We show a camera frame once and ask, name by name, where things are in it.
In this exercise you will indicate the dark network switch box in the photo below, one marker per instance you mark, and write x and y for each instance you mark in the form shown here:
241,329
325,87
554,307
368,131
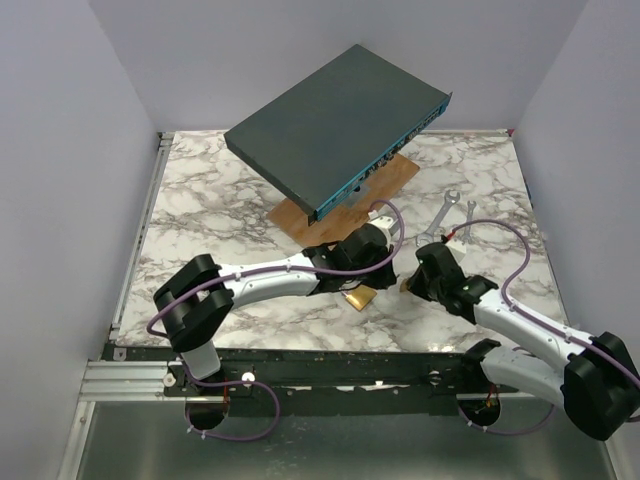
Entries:
321,139

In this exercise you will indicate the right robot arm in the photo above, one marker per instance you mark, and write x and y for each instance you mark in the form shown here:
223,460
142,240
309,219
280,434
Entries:
591,378

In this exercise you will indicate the small silver wrench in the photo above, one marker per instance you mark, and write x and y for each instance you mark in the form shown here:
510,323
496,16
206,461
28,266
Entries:
466,237

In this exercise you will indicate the wooden board stand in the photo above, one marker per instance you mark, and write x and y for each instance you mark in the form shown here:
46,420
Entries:
350,213

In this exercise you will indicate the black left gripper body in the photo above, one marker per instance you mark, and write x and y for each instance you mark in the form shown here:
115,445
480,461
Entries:
376,278

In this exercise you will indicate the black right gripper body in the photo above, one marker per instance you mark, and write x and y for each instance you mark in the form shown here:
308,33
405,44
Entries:
427,289

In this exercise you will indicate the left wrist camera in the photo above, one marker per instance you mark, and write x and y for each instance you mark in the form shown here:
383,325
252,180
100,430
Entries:
388,225

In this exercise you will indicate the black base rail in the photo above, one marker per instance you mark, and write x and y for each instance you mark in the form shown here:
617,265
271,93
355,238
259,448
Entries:
261,383

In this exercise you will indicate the large brass padlock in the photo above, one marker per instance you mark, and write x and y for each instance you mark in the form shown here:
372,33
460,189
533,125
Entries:
360,296

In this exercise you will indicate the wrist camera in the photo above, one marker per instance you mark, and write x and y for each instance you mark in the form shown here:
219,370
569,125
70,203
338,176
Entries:
457,247
388,225

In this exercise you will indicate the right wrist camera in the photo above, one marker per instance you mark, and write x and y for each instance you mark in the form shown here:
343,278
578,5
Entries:
457,247

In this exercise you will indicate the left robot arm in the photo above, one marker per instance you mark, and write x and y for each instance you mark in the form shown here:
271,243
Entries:
194,302

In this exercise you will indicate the large silver wrench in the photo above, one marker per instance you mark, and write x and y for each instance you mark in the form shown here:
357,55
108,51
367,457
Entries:
451,197

